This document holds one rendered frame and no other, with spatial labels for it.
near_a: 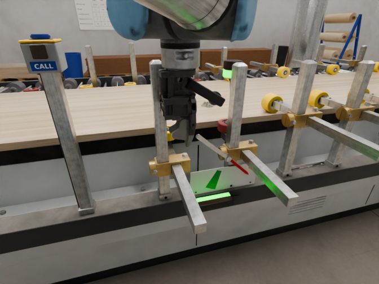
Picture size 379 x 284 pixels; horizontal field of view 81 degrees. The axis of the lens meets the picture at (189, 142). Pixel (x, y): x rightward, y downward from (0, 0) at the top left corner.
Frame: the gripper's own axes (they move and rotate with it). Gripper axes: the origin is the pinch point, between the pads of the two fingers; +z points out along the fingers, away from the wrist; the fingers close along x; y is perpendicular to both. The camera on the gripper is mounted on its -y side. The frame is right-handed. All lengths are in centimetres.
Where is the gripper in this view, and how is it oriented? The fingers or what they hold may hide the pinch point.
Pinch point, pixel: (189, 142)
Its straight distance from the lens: 62.7
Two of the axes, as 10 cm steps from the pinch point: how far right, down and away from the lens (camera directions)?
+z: 0.0, 8.9, 4.6
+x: 2.7, 4.4, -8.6
